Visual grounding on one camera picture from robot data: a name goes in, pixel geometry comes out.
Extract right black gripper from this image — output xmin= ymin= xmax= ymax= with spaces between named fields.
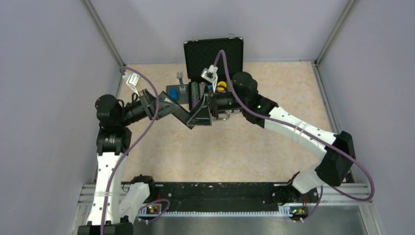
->
xmin=187 ymin=86 xmax=247 ymax=127

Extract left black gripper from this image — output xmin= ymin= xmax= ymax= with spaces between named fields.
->
xmin=118 ymin=88 xmax=181 ymax=126

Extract black remote control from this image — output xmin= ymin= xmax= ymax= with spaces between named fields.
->
xmin=172 ymin=105 xmax=194 ymax=130

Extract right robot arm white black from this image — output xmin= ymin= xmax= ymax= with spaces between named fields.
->
xmin=189 ymin=72 xmax=355 ymax=202

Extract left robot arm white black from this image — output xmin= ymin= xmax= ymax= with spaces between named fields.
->
xmin=77 ymin=90 xmax=180 ymax=235

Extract blue lego brick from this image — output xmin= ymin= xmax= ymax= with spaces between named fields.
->
xmin=169 ymin=89 xmax=179 ymax=100

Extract grey lego baseplate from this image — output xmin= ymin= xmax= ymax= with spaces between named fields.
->
xmin=165 ymin=84 xmax=189 ymax=104

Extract green purple chip stack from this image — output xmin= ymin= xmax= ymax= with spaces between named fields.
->
xmin=190 ymin=82 xmax=200 ymax=109

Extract grey lego tower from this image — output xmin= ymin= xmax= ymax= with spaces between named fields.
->
xmin=176 ymin=72 xmax=186 ymax=94

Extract yellow round chip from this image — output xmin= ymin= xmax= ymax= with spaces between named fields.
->
xmin=216 ymin=81 xmax=227 ymax=92

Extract black poker chip case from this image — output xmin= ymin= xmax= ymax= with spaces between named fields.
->
xmin=184 ymin=37 xmax=244 ymax=111

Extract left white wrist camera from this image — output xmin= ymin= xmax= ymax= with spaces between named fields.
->
xmin=123 ymin=72 xmax=140 ymax=95

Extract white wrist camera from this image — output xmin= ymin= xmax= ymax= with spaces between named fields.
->
xmin=123 ymin=72 xmax=140 ymax=95
xmin=201 ymin=65 xmax=218 ymax=92

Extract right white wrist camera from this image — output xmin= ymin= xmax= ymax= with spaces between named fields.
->
xmin=201 ymin=65 xmax=218 ymax=92

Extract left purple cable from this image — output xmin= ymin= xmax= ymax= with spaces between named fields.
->
xmin=99 ymin=66 xmax=171 ymax=235

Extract purple cable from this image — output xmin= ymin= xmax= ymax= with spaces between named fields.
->
xmin=99 ymin=66 xmax=171 ymax=235
xmin=214 ymin=49 xmax=376 ymax=223

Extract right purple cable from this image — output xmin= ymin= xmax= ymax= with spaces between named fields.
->
xmin=214 ymin=49 xmax=376 ymax=223

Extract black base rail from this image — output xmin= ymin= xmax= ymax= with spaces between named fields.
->
xmin=138 ymin=182 xmax=319 ymax=219

